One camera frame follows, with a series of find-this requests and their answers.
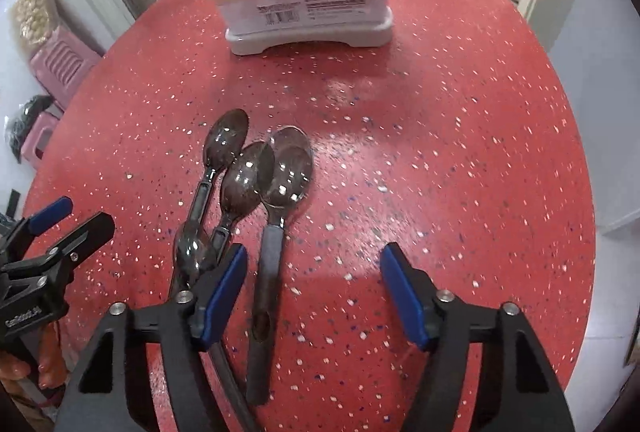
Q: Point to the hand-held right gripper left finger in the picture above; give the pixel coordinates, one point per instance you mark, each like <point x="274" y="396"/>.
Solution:
<point x="225" y="292"/>

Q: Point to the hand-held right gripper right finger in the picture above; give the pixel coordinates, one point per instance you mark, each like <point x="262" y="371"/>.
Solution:
<point x="402" y="292"/>

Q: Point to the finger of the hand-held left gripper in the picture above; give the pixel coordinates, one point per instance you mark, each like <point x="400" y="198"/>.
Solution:
<point x="90" y="232"/>
<point x="50" y="211"/>

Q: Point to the person's left hand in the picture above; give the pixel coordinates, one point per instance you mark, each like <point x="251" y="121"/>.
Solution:
<point x="50" y="362"/>

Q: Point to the small pink plastic stool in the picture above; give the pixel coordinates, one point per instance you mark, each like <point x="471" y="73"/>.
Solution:
<point x="42" y="132"/>

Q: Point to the black bag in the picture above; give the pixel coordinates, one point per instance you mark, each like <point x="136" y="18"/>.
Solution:
<point x="20" y="124"/>

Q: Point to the large pink plastic stool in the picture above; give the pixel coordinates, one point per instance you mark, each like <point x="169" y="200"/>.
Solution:
<point x="62" y="62"/>

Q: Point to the bag of beige balls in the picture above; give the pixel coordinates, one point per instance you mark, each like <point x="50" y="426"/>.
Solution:
<point x="35" y="12"/>

